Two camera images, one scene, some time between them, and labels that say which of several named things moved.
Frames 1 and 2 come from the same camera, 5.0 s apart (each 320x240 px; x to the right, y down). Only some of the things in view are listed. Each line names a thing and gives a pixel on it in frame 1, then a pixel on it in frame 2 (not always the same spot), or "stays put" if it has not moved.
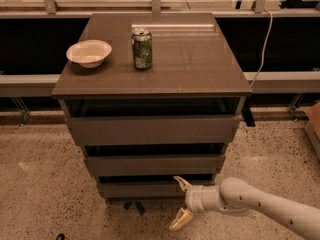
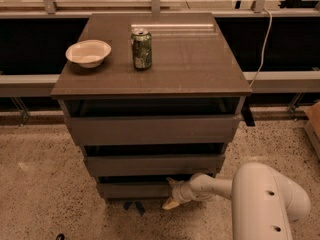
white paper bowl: (90, 53) stays put
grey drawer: (155, 164) stays put
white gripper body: (192, 198) to (180, 191)
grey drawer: (154, 130) stays put
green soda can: (142, 50) stays put
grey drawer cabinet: (154, 99) stays put
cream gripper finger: (185, 185) to (172, 182)
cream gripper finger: (181, 219) to (170, 203)
